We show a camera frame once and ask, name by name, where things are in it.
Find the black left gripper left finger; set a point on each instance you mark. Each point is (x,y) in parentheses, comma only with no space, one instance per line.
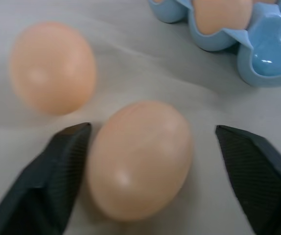
(42,183)

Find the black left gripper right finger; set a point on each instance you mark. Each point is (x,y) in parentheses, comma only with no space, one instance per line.
(260,171)

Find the beige egg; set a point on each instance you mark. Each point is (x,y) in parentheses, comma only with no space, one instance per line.
(222,16)
(52,67)
(140,159)

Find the blue ceramic egg tray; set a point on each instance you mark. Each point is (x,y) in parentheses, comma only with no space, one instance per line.
(265,49)

